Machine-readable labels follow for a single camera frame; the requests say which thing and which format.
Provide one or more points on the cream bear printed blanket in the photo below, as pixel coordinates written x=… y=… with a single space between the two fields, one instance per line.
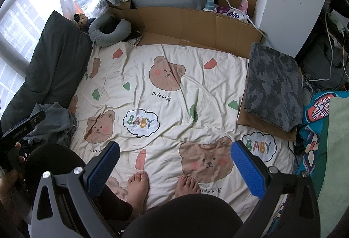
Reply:
x=190 y=90

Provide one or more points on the white blue-capped detergent bottle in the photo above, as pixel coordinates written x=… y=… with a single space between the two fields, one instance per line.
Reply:
x=210 y=6

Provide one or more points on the dark green cushion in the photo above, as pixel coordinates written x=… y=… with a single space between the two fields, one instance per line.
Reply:
x=49 y=63

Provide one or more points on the light green towel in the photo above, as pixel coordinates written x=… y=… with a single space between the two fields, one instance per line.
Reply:
x=335 y=159

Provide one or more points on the blue denim pants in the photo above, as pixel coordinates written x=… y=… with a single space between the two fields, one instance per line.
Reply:
x=51 y=118

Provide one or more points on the window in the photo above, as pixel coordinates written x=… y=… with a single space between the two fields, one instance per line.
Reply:
x=16 y=22

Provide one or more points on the flattened cardboard box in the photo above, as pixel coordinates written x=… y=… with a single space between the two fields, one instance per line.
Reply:
x=190 y=25

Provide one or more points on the person's left forearm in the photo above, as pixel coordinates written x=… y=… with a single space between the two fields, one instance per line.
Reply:
x=11 y=210

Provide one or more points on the person's left hand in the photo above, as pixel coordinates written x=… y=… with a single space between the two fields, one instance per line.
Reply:
x=8 y=183

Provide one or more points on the white purple refill packet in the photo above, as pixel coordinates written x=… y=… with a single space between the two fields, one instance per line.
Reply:
x=234 y=15

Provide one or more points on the person's right foot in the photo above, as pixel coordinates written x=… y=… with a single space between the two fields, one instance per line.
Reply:
x=186 y=186

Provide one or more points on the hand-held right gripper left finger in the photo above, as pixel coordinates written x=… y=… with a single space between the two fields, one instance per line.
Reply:
x=105 y=169

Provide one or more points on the person's foot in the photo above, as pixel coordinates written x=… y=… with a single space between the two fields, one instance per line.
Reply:
x=186 y=186
x=137 y=189

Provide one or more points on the dark grey bag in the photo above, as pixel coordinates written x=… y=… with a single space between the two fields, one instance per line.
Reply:
x=319 y=55

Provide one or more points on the colourful cartoon blanket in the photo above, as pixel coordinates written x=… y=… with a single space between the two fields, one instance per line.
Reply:
x=310 y=129

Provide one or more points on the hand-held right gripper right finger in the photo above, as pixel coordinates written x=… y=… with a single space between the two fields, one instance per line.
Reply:
x=248 y=169

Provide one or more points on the black cloth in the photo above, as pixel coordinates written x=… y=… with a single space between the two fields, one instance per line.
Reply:
x=133 y=35

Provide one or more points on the brown teddy bear toy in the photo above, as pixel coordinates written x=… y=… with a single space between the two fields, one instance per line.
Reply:
x=81 y=19

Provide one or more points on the folded grey camouflage cloth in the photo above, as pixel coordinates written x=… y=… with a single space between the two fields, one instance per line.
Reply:
x=272 y=85

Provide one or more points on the floral printed cloth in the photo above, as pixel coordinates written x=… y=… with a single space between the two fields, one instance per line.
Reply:
x=135 y=41

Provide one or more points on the clear plastic bag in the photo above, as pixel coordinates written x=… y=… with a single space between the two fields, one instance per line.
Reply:
x=95 y=7

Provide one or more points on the person's left foot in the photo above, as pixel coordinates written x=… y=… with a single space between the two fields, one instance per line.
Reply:
x=137 y=189

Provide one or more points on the person's right leg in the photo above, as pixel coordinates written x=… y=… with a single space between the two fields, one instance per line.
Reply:
x=185 y=216

